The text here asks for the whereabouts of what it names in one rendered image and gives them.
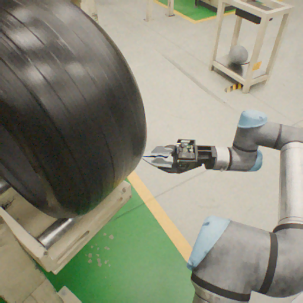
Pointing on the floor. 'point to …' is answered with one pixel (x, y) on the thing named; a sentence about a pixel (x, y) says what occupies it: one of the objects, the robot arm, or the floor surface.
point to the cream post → (22, 273)
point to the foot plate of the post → (68, 296)
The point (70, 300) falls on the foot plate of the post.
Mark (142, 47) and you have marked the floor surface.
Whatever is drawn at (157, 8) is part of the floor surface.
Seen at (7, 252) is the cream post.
